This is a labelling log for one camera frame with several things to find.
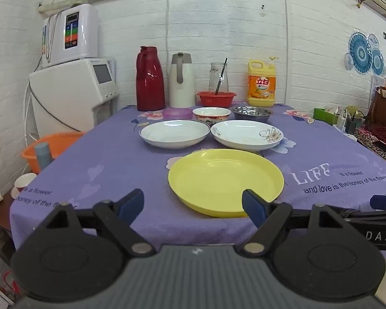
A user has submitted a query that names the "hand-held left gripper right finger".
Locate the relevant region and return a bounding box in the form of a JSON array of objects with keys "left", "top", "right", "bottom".
[{"left": 241, "top": 189, "right": 357, "bottom": 259}]

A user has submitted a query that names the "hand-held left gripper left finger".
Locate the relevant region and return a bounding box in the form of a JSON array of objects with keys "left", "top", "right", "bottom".
[{"left": 35, "top": 189, "right": 157, "bottom": 259}]

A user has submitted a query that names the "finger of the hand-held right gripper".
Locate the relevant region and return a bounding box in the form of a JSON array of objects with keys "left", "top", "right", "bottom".
[{"left": 369, "top": 194, "right": 386, "bottom": 210}]

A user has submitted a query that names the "yellow plastic plate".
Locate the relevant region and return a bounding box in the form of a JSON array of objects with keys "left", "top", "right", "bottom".
[{"left": 168, "top": 148, "right": 284, "bottom": 218}]

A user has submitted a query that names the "white floral print plate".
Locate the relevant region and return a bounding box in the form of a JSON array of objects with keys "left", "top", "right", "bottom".
[{"left": 210, "top": 120, "right": 284, "bottom": 152}]

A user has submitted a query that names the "plain white deep plate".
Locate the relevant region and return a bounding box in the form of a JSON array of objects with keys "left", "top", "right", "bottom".
[{"left": 139, "top": 120, "right": 211, "bottom": 149}]

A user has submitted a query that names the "stainless steel bowl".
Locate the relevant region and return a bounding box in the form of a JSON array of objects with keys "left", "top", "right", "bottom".
[{"left": 231, "top": 106, "right": 273, "bottom": 124}]

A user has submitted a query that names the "red patterned ceramic bowl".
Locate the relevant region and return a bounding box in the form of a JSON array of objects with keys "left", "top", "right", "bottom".
[{"left": 192, "top": 106, "right": 232, "bottom": 127}]

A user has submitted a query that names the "purple floral tablecloth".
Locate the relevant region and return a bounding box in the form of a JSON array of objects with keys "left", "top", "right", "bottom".
[{"left": 9, "top": 103, "right": 386, "bottom": 264}]

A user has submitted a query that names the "red patterned cloth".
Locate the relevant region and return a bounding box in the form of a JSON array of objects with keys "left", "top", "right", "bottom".
[{"left": 354, "top": 125, "right": 386, "bottom": 168}]

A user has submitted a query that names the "black power adapter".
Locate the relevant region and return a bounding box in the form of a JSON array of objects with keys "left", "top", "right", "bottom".
[{"left": 345, "top": 117, "right": 365, "bottom": 135}]

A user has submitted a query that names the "orange plastic basin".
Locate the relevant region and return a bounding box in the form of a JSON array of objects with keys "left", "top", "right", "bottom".
[{"left": 21, "top": 132, "right": 86, "bottom": 174}]

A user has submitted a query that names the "brown paper bag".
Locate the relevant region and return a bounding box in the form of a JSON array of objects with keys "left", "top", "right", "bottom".
[{"left": 367, "top": 86, "right": 386, "bottom": 129}]

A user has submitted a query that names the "grey blue cup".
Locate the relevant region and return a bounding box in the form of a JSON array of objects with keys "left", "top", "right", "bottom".
[{"left": 34, "top": 142, "right": 54, "bottom": 171}]

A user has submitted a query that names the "green box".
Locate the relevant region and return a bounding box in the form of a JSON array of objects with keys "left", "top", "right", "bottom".
[{"left": 313, "top": 107, "right": 335, "bottom": 125}]

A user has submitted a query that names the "paper cup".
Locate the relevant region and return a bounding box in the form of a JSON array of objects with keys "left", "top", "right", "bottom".
[{"left": 14, "top": 173, "right": 38, "bottom": 197}]

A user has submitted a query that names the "red plastic basket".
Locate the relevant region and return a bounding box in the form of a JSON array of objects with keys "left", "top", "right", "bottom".
[{"left": 197, "top": 91, "right": 237, "bottom": 109}]

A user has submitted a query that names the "yellow detergent bottle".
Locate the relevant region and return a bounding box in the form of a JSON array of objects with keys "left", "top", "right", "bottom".
[{"left": 247, "top": 57, "right": 277, "bottom": 107}]

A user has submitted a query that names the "white thermos jug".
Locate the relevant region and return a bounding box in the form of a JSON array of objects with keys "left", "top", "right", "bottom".
[{"left": 169, "top": 52, "right": 196, "bottom": 108}]

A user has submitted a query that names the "red thermos jug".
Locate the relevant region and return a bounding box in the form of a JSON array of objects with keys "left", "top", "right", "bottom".
[{"left": 136, "top": 46, "right": 166, "bottom": 111}]

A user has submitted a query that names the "white water dispenser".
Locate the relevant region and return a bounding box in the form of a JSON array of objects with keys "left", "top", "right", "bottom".
[{"left": 29, "top": 57, "right": 119, "bottom": 137}]

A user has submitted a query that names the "brown side table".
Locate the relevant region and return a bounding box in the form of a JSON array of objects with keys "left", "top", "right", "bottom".
[{"left": 0, "top": 190, "right": 16, "bottom": 232}]

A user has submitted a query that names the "black stirring stick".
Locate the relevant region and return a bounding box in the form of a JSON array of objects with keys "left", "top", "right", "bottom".
[{"left": 215, "top": 58, "right": 228, "bottom": 95}]

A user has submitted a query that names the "clear glass pitcher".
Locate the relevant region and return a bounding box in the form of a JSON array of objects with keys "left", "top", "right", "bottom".
[{"left": 209, "top": 62, "right": 229, "bottom": 95}]

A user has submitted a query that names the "medium blue paper fan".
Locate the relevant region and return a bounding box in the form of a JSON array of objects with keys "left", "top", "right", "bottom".
[{"left": 370, "top": 48, "right": 386, "bottom": 76}]

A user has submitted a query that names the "large blue paper fan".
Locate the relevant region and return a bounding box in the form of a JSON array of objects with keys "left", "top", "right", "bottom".
[{"left": 349, "top": 32, "right": 374, "bottom": 71}]

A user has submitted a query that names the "white water ionizer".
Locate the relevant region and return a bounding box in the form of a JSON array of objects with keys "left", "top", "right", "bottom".
[{"left": 42, "top": 4, "right": 99, "bottom": 69}]

